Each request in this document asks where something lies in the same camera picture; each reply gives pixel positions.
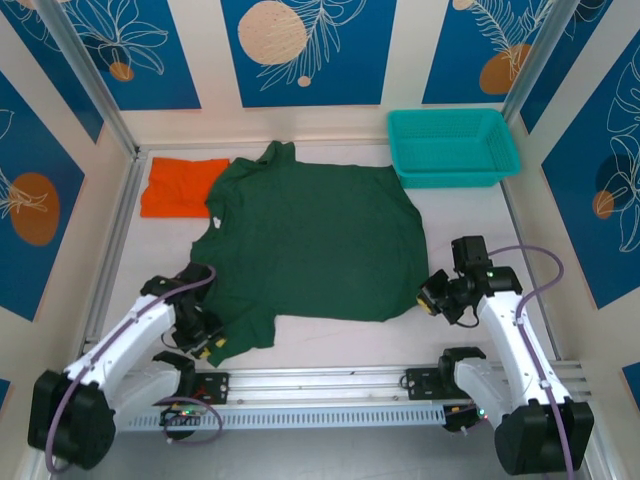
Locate green t-shirt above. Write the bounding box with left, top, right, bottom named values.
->
left=191, top=140, right=429, bottom=368

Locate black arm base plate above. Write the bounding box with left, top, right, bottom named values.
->
left=192, top=372, right=231, bottom=405
left=405, top=367, right=451, bottom=401

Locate aluminium corner post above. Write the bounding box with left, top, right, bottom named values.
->
left=488, top=0, right=602, bottom=150
left=35, top=0, right=142, bottom=157

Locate white slotted cable duct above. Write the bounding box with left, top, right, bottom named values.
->
left=112, top=404, right=447, bottom=433

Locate teal plastic basket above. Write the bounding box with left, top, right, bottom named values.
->
left=387, top=108, right=523, bottom=192

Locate small controller circuit board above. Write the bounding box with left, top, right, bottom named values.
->
left=443, top=403, right=494, bottom=434
left=159, top=405, right=207, bottom=427

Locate aluminium side rail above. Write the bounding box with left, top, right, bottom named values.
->
left=73, top=147, right=147, bottom=372

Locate orange t-shirt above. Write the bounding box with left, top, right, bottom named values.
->
left=139, top=156, right=231, bottom=220

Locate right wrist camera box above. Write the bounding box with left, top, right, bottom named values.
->
left=450, top=235, right=492, bottom=275

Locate aluminium frame rail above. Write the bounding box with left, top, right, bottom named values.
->
left=117, top=360, right=594, bottom=412

